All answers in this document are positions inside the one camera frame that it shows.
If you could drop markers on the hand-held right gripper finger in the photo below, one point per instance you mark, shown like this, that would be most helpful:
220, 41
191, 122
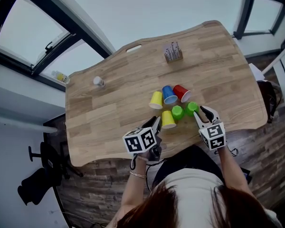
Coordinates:
216, 117
198, 122

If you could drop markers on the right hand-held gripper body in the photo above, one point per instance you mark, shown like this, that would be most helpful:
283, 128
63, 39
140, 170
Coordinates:
212, 136

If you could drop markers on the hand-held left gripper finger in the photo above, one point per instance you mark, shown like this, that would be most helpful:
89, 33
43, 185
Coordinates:
149, 123
158, 127

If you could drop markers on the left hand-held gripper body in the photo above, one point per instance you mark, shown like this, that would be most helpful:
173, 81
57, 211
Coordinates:
137, 141

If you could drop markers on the yellow paper cup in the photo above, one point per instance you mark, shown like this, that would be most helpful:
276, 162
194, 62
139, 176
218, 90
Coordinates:
156, 100
168, 119

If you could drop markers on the green paper cup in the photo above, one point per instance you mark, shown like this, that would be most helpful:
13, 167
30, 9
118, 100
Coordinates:
178, 113
192, 108

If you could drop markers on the red paper cup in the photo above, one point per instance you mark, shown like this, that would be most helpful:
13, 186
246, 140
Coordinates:
181, 92

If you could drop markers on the blue paper cup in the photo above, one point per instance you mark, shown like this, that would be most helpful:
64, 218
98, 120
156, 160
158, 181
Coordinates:
169, 94

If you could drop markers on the person's right forearm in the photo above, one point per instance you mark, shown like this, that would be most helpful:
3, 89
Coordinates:
232, 170

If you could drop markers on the person's left forearm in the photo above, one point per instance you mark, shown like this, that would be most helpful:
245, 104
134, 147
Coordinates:
134, 189

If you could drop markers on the person's black trousers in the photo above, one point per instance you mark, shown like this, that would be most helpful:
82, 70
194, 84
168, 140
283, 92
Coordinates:
187, 158

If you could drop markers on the thin gold bangle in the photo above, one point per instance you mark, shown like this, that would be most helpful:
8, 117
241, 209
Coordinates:
137, 174

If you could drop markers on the black device blue screen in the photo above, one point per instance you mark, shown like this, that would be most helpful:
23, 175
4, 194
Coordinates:
246, 176

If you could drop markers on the brown bag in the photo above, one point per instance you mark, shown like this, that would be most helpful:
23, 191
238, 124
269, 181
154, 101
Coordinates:
267, 98

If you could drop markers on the person's white shirt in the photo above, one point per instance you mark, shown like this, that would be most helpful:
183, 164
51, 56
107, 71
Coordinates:
192, 193

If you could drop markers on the small white jar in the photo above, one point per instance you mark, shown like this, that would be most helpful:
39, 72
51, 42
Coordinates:
98, 81

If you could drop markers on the wooden card holder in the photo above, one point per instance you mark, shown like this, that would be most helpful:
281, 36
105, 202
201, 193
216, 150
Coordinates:
174, 58

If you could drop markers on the grey pen holder block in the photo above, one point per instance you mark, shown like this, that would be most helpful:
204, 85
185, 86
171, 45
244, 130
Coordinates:
170, 49

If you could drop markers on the white chair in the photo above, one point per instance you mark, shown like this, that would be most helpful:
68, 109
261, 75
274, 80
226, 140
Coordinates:
283, 72

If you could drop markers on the black office chair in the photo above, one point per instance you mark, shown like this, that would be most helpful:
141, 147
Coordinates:
47, 170

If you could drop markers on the clear bottle yellow label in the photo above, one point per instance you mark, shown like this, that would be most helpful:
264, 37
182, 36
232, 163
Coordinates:
61, 77

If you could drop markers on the black-framed window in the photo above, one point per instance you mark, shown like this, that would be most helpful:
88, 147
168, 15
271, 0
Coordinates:
263, 13
28, 30

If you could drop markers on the white wall pipe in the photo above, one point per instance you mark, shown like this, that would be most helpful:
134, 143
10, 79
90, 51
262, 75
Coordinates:
26, 125

